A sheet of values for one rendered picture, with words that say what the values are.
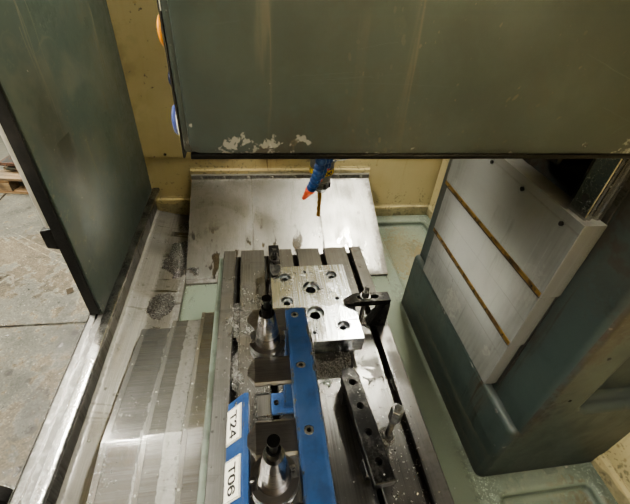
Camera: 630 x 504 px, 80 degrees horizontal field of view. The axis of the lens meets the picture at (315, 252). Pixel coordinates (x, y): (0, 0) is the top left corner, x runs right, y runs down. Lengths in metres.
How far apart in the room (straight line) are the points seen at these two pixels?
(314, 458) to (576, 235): 0.58
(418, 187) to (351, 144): 1.74
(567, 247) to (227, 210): 1.40
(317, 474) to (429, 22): 0.53
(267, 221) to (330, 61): 1.44
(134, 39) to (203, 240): 0.82
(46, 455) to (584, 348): 1.19
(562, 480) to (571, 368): 0.57
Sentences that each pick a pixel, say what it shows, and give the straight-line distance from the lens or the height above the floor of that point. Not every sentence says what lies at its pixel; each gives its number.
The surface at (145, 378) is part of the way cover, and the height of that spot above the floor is 0.72.
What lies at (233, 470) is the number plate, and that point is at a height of 0.94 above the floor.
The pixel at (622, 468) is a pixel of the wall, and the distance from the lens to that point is 1.45.
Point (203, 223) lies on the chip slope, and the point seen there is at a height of 0.75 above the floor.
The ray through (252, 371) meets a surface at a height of 1.22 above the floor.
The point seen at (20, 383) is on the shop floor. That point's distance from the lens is 2.44.
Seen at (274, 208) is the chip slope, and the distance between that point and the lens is 1.81.
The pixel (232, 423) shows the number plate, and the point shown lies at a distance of 0.92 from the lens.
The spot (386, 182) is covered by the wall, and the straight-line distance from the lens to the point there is 2.06.
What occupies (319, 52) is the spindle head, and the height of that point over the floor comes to 1.68.
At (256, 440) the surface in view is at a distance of 0.59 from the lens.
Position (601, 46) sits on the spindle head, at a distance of 0.50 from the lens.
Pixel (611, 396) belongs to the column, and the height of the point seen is 0.96.
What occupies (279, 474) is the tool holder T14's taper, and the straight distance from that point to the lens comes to 0.52.
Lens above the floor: 1.75
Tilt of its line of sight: 39 degrees down
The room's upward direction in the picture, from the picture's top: 5 degrees clockwise
